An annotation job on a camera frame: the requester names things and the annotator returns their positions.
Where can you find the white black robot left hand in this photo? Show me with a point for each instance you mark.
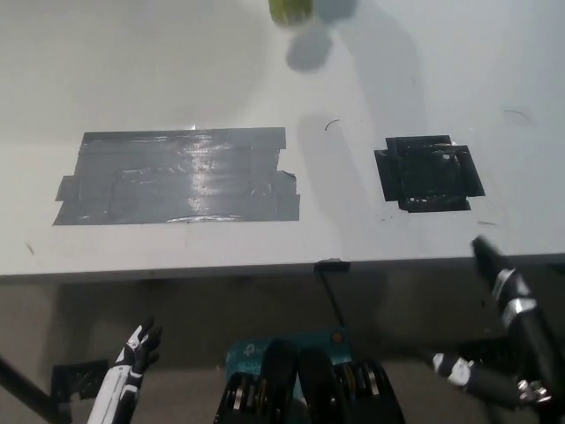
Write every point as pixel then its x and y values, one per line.
pixel 128 360

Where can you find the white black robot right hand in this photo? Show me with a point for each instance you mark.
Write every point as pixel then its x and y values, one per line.
pixel 525 318

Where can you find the spray bottle with green label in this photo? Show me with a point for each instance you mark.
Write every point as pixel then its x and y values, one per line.
pixel 289 9

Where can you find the black teal robot torso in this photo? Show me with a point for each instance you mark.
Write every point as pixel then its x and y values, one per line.
pixel 309 380

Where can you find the black floor tape patch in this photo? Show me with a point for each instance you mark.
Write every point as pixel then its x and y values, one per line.
pixel 79 377

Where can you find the black metal table leg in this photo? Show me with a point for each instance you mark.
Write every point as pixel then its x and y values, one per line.
pixel 31 388

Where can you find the black square tape patch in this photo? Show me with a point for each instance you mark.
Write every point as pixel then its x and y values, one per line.
pixel 424 176

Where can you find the small black tape strip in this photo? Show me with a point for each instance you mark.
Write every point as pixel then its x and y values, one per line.
pixel 332 265

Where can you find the grey duct tape patch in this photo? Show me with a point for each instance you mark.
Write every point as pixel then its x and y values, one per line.
pixel 176 181

